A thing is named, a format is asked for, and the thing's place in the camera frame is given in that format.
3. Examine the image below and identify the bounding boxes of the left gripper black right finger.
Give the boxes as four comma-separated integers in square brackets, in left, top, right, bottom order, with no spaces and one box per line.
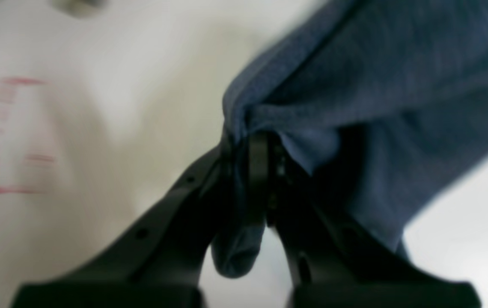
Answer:
[248,133,482,308]

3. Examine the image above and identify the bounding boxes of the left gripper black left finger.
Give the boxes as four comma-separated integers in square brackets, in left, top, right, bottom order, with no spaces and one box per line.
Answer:
[12,132,232,308]

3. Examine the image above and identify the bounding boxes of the dark blue T-shirt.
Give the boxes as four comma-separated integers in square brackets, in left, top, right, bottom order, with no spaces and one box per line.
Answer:
[211,0,488,278]

